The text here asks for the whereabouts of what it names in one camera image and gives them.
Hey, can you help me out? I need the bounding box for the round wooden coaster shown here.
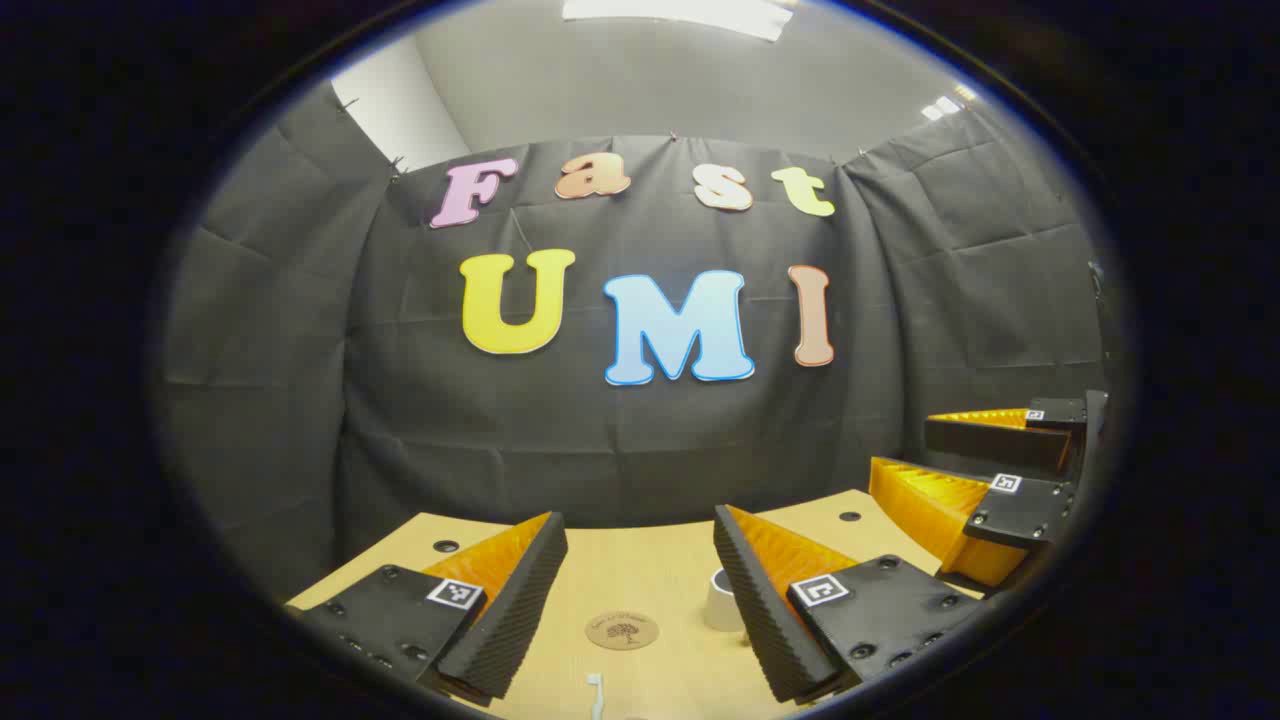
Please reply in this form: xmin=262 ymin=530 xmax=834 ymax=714
xmin=585 ymin=612 xmax=661 ymax=651

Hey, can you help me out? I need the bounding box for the white cup with wooden handle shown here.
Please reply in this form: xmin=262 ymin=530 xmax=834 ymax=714
xmin=703 ymin=567 xmax=746 ymax=633

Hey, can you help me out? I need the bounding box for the wooden desktop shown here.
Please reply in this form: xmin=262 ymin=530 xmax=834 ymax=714
xmin=285 ymin=488 xmax=991 ymax=720

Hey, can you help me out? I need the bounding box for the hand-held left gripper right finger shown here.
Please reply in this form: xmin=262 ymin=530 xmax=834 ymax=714
xmin=713 ymin=503 xmax=988 ymax=703

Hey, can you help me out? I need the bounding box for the black backdrop cloth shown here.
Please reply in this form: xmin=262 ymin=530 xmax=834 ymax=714
xmin=155 ymin=85 xmax=1136 ymax=601

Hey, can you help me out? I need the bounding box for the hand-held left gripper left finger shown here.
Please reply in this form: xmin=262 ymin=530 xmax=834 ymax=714
xmin=285 ymin=512 xmax=568 ymax=701

